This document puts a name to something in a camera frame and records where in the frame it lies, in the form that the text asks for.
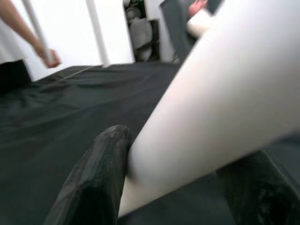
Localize black table cloth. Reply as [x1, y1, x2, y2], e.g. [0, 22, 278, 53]
[0, 61, 300, 225]

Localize white plastic table leg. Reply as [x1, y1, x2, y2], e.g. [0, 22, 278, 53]
[187, 10, 214, 38]
[85, 0, 111, 68]
[118, 0, 300, 218]
[22, 0, 54, 63]

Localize person's black trousers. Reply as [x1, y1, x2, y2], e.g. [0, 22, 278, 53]
[0, 59, 33, 94]

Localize grey knitted cloth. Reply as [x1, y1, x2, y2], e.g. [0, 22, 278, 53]
[127, 7, 156, 61]

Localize person's bare hand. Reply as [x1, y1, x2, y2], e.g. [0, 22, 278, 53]
[37, 48, 62, 69]

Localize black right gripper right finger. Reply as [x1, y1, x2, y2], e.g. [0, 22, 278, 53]
[216, 149, 300, 225]

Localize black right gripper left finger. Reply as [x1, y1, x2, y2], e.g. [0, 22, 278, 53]
[44, 124, 132, 225]

